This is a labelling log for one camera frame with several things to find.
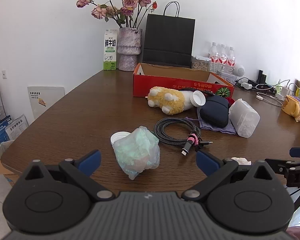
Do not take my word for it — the white flat panel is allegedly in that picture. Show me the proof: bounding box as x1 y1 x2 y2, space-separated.
27 86 65 120

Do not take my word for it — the braided grey cable coil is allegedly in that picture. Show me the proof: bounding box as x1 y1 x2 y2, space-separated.
154 117 213 157

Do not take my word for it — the navy blue zip case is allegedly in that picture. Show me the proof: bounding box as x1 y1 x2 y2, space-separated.
199 96 230 128

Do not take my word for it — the dried rose bouquet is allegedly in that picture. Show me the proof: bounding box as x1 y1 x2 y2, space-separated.
76 0 158 28

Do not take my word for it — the white charging cable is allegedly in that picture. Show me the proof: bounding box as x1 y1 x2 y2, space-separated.
256 92 283 107

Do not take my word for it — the purple white vase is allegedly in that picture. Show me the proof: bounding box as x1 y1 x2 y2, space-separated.
117 27 143 72

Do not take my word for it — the translucent plastic container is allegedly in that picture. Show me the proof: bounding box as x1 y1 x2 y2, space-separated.
229 99 261 138

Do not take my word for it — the yellow mug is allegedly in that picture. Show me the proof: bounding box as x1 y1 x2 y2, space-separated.
280 95 300 117

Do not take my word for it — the black upright device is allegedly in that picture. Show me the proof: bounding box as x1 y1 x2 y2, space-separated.
257 69 267 84

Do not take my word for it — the crumpled white tissue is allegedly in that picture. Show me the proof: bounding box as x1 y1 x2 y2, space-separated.
231 157 252 166

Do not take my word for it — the white bottle cap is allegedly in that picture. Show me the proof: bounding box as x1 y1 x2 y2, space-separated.
110 131 130 146
192 90 206 108

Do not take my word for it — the white round robot speaker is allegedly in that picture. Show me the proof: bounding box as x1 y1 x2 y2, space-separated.
234 64 246 77

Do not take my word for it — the green white milk carton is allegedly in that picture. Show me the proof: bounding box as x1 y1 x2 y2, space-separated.
103 29 119 71

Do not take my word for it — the red cardboard box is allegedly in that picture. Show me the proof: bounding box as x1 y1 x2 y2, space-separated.
133 63 235 98

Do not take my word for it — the clear seed container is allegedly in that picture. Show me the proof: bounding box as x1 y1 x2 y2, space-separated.
191 55 212 71

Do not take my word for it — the yellow white plush toy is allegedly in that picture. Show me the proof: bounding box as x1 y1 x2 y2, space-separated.
147 86 194 115

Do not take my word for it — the white printed tin box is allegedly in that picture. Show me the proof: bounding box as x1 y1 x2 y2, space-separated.
220 70 237 81

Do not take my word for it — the blue white cardboard carton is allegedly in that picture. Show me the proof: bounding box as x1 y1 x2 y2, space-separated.
0 114 28 151

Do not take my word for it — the black paper bag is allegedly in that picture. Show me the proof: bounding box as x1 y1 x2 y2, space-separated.
142 2 196 68

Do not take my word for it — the purple knit cloth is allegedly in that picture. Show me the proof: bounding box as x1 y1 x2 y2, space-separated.
185 116 237 135

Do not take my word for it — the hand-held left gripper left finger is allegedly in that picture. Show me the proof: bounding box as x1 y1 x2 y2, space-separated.
20 149 115 202

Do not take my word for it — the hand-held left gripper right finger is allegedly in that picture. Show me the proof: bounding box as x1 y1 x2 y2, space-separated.
182 150 276 202

